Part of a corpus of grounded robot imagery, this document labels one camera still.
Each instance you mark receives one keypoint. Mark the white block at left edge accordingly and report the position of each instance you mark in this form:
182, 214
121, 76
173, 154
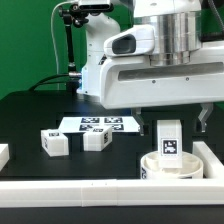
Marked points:
4, 155

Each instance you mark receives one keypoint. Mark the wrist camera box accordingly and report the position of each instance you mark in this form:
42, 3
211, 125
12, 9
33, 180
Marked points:
138, 40

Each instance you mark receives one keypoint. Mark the white L-shaped obstacle frame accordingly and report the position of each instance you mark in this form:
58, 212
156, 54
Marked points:
135, 192

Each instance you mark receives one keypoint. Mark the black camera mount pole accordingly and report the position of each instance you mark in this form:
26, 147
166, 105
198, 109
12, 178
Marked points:
72, 17

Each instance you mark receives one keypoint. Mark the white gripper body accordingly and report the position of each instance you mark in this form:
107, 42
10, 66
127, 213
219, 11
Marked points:
131, 82

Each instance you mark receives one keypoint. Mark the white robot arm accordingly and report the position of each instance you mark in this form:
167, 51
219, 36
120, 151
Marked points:
177, 31

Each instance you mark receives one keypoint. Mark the white tag base sheet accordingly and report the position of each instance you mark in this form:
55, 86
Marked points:
83, 124

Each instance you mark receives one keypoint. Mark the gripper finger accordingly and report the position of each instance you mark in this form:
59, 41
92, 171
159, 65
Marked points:
136, 113
206, 110

